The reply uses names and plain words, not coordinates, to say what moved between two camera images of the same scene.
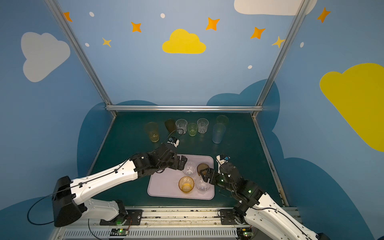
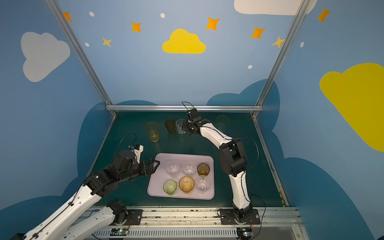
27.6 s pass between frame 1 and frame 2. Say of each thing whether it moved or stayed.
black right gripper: moved
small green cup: moved
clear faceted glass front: stayed
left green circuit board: stayed
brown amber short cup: stayed
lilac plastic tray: stayed
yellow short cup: stayed
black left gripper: moved
